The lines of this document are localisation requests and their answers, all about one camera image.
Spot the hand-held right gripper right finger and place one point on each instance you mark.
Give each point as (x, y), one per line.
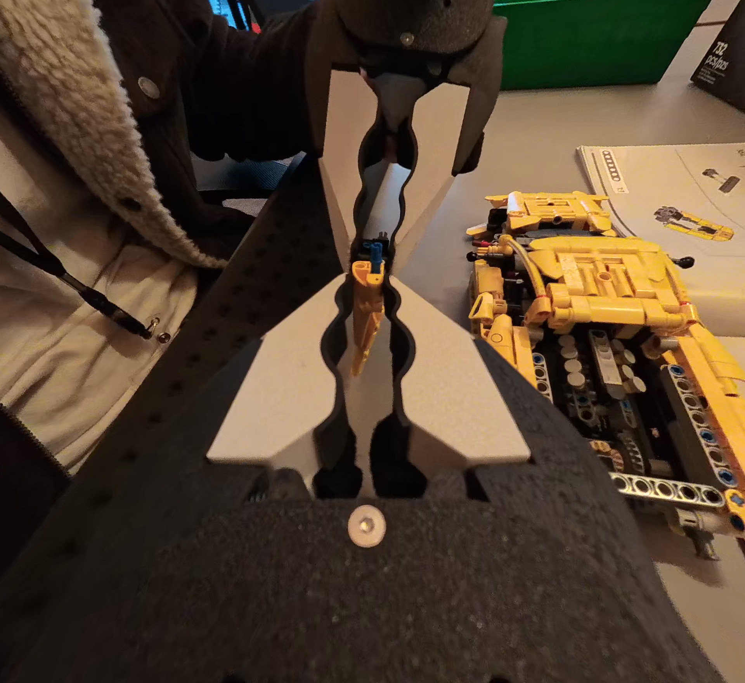
(460, 398)

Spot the grey desk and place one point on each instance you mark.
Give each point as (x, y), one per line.
(524, 124)

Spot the blue brick pin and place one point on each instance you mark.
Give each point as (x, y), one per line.
(375, 255)

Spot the dark toy car set box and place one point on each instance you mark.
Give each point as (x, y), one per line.
(724, 72)

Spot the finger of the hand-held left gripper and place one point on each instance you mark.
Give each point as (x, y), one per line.
(436, 159)
(343, 142)

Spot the person's left forearm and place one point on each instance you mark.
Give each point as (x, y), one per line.
(250, 84)

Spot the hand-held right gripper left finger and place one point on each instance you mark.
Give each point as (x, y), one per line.
(273, 398)

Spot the yellow brick car model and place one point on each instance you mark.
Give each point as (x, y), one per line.
(611, 276)

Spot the open instruction booklet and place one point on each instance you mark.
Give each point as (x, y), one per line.
(657, 182)

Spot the green storage bin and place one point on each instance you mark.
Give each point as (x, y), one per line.
(582, 43)

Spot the yellow brick door panel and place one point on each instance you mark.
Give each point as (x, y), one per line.
(366, 310)

